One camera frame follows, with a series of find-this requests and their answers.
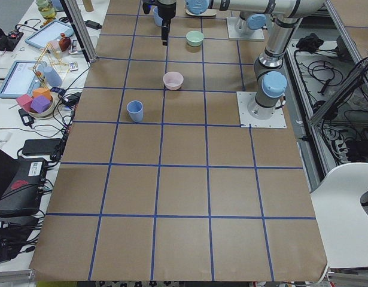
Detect black cloth bundle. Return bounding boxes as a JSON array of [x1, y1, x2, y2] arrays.
[[296, 33, 324, 53]]

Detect aluminium frame post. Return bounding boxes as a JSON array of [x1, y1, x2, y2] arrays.
[[61, 0, 97, 63]]

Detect blue cylinder block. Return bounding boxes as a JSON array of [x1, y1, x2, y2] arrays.
[[44, 66, 62, 87]]

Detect purple foam block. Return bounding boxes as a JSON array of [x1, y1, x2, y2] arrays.
[[31, 95, 51, 113]]

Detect white chair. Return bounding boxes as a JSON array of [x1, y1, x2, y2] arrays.
[[311, 163, 368, 268]]

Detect blue cup on table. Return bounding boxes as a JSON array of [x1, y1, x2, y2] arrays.
[[126, 100, 144, 123]]

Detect pink foam block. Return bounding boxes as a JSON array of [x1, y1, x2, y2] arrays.
[[16, 94, 33, 112]]

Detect wooden stick structure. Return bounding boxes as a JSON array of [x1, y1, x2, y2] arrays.
[[32, 41, 69, 87]]

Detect front white base plate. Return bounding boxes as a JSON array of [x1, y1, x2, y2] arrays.
[[236, 91, 287, 129]]

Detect front blue-cased tablet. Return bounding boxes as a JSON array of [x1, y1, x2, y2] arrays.
[[0, 60, 41, 99]]

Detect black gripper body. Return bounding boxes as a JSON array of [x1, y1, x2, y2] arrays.
[[142, 0, 177, 20]]

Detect blue-cased tablet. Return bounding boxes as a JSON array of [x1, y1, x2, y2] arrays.
[[0, 60, 41, 99], [25, 20, 74, 48]]

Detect rear blue-cased tablet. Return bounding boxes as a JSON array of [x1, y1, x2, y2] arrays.
[[25, 20, 74, 48]]

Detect wooden bowl with blocks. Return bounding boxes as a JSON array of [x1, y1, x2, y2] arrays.
[[28, 96, 56, 119]]

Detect blue cup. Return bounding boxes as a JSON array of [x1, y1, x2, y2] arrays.
[[126, 100, 144, 123], [153, 7, 163, 27]]

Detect pink bowl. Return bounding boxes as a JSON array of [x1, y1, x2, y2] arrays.
[[163, 71, 184, 90]]

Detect brown glass bottle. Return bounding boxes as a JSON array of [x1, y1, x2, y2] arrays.
[[59, 33, 71, 52]]

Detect brown paper table mat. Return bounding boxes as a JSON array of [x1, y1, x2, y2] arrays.
[[31, 1, 327, 282]]

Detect black electronics box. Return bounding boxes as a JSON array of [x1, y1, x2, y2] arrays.
[[0, 158, 47, 218]]

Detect green bowl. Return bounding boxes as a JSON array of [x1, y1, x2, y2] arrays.
[[185, 30, 204, 47]]

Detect rear white base plate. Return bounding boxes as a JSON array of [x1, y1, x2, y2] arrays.
[[227, 17, 264, 42]]

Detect black power adapter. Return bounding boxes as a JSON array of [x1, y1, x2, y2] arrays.
[[22, 138, 61, 156]]

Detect rear grey robot arm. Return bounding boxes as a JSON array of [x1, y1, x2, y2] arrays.
[[235, 11, 266, 35]]

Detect front grey robot arm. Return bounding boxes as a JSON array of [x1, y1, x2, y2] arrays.
[[186, 1, 324, 109]]

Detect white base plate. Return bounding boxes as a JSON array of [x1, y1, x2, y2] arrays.
[[227, 17, 264, 42], [236, 91, 287, 129]]

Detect orange foam block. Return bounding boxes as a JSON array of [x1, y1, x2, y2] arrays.
[[32, 87, 52, 100]]

